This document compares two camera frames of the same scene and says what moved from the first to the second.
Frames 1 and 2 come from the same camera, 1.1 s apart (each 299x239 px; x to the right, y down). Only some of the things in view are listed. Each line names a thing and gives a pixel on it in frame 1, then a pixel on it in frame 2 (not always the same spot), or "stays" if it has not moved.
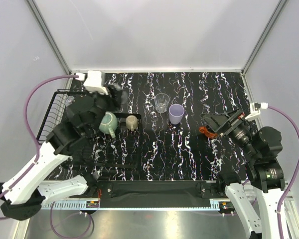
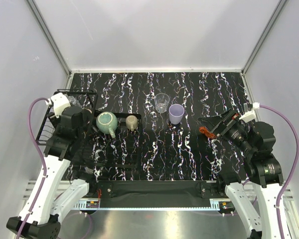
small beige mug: [131, 122] stays
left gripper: [114, 98] to [58, 124]
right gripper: [216, 121] stays
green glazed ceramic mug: [109, 122] stays
